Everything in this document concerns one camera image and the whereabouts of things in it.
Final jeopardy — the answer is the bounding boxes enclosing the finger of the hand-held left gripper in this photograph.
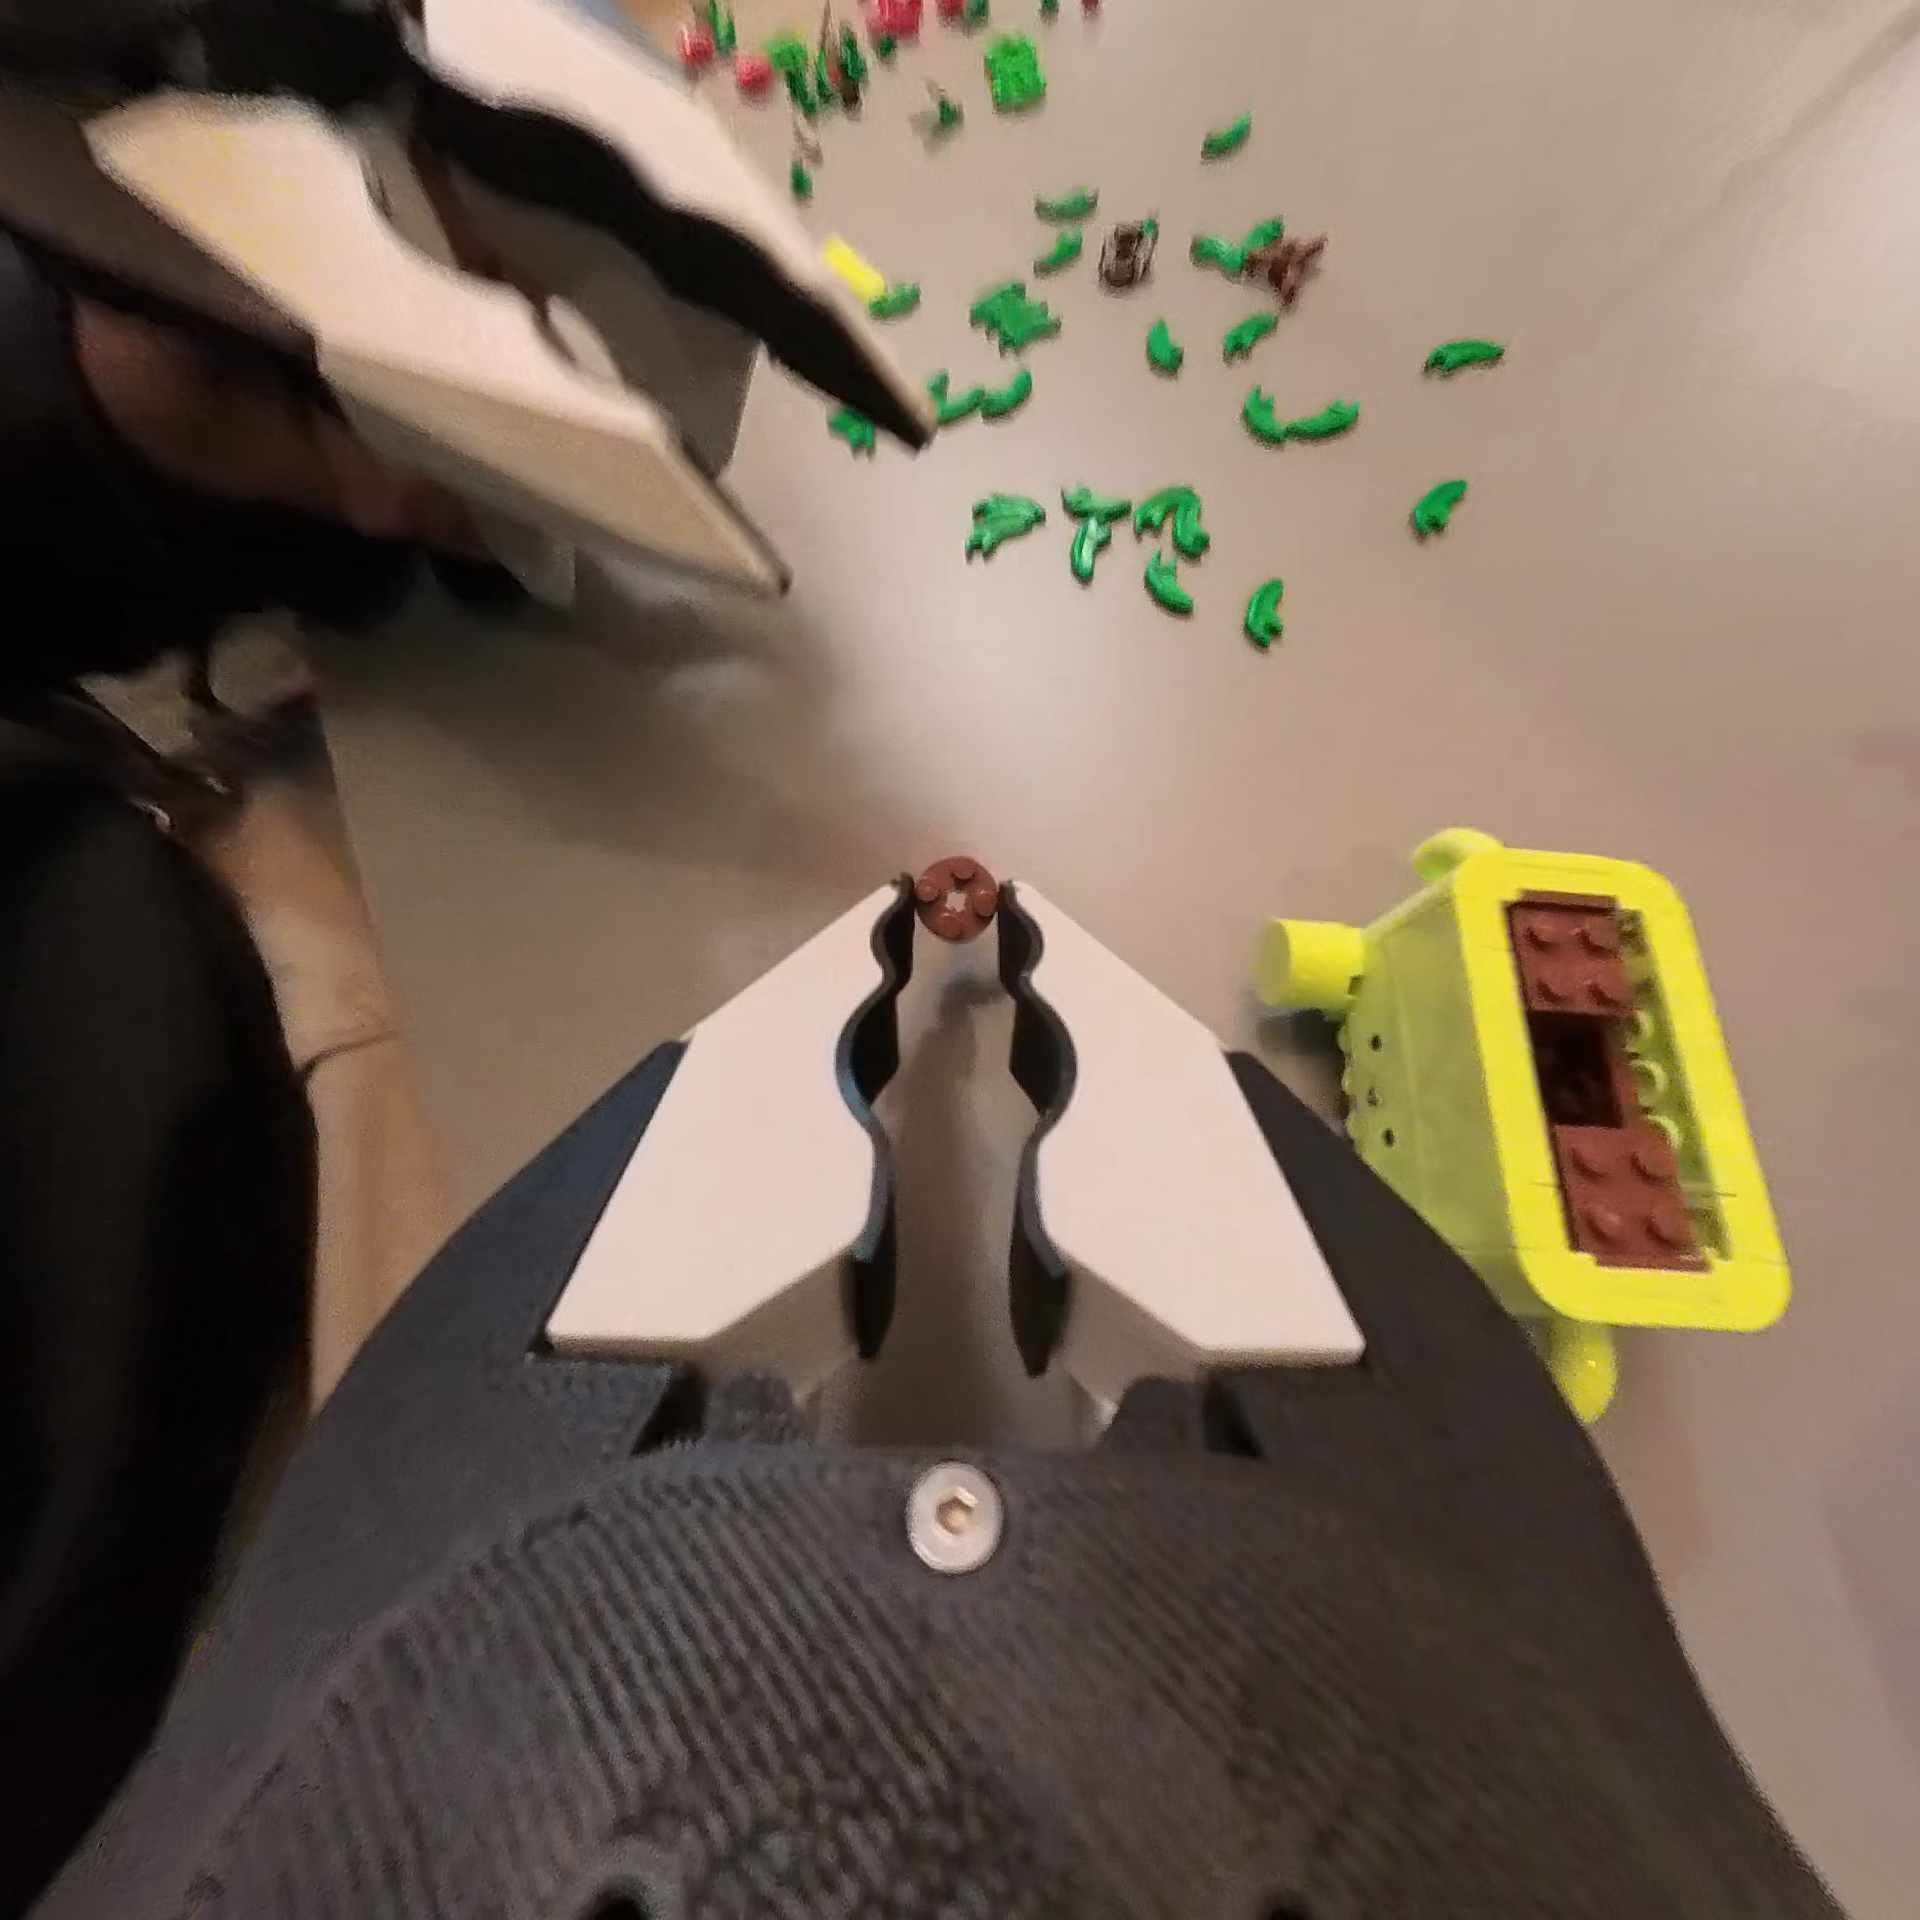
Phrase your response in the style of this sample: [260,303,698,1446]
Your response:
[83,96,798,608]
[397,0,940,452]

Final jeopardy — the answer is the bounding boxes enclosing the person's black jacket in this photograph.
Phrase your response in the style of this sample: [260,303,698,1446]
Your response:
[0,705,324,1920]

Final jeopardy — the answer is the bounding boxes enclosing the person's left hand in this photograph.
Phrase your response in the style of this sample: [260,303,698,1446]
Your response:
[59,286,394,548]

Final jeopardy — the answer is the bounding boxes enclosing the person's khaki trousers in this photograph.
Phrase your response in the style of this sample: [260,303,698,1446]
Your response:
[195,616,452,1414]

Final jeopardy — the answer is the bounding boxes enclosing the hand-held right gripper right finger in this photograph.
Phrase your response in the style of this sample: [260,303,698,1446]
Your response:
[995,880,1370,1395]

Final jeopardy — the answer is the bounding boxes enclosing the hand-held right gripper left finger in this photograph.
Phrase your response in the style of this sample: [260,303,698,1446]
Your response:
[543,880,922,1374]

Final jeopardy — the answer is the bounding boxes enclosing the scatter of green leaf pieces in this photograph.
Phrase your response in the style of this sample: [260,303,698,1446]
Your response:
[674,0,1508,654]

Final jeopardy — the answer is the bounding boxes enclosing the lime green toy brick pot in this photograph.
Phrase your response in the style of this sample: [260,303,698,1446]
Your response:
[1258,827,1795,1425]

